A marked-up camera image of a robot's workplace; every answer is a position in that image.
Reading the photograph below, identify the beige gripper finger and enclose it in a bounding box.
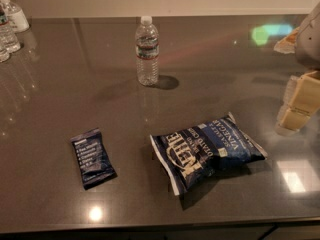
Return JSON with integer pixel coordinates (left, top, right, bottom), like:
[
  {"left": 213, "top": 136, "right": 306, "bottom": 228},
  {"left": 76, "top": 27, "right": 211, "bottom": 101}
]
[
  {"left": 282, "top": 71, "right": 320, "bottom": 131},
  {"left": 275, "top": 75, "right": 299, "bottom": 136}
]

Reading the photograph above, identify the dark blue snack bar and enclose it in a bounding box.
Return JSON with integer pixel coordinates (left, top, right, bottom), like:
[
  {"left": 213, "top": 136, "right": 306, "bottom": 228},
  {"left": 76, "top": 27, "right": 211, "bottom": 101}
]
[{"left": 70, "top": 128, "right": 117, "bottom": 190}]

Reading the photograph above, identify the clear plastic water bottle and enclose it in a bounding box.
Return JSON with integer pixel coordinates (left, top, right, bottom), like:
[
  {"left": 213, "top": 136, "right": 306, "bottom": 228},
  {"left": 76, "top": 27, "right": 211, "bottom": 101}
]
[{"left": 135, "top": 16, "right": 159, "bottom": 86}]

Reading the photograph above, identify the white hand sanitizer pump bottle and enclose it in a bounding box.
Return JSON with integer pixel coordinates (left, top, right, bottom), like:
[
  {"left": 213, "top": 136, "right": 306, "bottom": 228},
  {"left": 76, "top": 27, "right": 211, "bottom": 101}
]
[{"left": 0, "top": 0, "right": 30, "bottom": 33}]

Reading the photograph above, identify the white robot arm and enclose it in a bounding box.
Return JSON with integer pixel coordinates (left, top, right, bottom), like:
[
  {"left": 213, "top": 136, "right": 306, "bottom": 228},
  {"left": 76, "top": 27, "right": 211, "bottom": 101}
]
[{"left": 275, "top": 3, "right": 320, "bottom": 136}]

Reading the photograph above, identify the clear bottle at left edge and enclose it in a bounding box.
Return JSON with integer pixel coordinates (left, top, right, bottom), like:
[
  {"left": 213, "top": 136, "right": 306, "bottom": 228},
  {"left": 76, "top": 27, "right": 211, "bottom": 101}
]
[{"left": 0, "top": 42, "right": 10, "bottom": 62}]

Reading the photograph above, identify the blue kettle chip bag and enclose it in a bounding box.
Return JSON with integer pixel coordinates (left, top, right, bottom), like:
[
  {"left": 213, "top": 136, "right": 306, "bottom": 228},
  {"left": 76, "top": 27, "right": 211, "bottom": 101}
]
[{"left": 150, "top": 113, "right": 267, "bottom": 196}]

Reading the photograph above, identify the clear water bottle at left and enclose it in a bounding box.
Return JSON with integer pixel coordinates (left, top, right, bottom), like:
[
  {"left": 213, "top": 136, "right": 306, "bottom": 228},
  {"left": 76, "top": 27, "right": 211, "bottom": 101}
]
[{"left": 0, "top": 7, "right": 21, "bottom": 53}]

